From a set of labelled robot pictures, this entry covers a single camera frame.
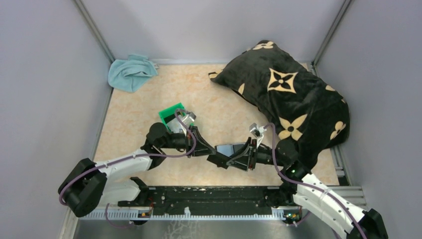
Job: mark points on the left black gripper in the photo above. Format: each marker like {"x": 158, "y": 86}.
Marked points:
{"x": 191, "y": 141}

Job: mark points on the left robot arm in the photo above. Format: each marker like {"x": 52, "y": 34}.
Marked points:
{"x": 92, "y": 184}

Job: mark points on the white gold VIP card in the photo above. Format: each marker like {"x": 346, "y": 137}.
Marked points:
{"x": 175, "y": 126}

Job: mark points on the green plastic bin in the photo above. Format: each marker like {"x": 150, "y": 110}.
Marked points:
{"x": 168, "y": 118}

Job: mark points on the black card holder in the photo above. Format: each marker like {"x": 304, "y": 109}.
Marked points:
{"x": 224, "y": 153}

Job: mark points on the black floral pillow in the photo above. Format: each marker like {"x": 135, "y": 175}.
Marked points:
{"x": 305, "y": 110}

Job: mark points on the light blue cloth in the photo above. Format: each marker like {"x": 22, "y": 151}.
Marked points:
{"x": 130, "y": 74}

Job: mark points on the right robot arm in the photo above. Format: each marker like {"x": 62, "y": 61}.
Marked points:
{"x": 302, "y": 188}

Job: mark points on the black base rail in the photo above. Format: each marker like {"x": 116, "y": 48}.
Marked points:
{"x": 211, "y": 201}

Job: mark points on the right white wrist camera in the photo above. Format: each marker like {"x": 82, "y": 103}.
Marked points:
{"x": 258, "y": 131}

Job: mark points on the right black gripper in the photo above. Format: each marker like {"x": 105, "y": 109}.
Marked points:
{"x": 250, "y": 155}

